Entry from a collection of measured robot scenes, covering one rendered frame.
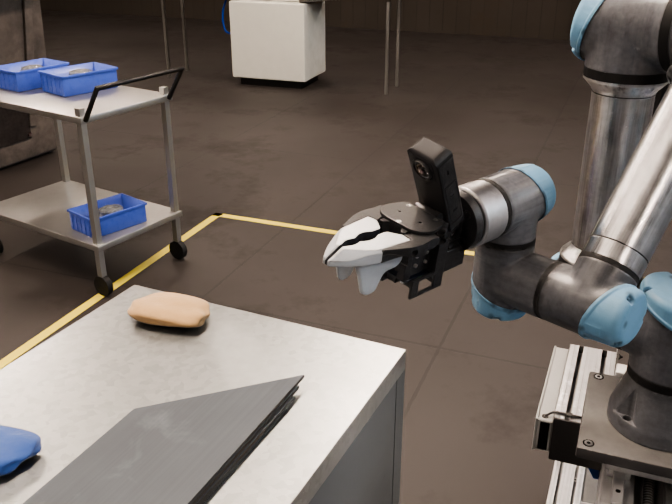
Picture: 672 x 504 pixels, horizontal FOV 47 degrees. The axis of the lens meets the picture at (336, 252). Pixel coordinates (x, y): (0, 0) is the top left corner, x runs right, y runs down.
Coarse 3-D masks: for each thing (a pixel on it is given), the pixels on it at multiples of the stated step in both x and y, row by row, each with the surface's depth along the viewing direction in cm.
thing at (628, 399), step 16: (624, 384) 119; (640, 384) 115; (656, 384) 113; (624, 400) 118; (640, 400) 115; (656, 400) 114; (608, 416) 122; (624, 416) 118; (640, 416) 115; (656, 416) 114; (624, 432) 118; (640, 432) 115; (656, 432) 114; (656, 448) 115
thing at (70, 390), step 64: (128, 320) 148; (256, 320) 148; (0, 384) 128; (64, 384) 128; (128, 384) 128; (192, 384) 128; (320, 384) 128; (384, 384) 131; (64, 448) 113; (256, 448) 113; (320, 448) 113
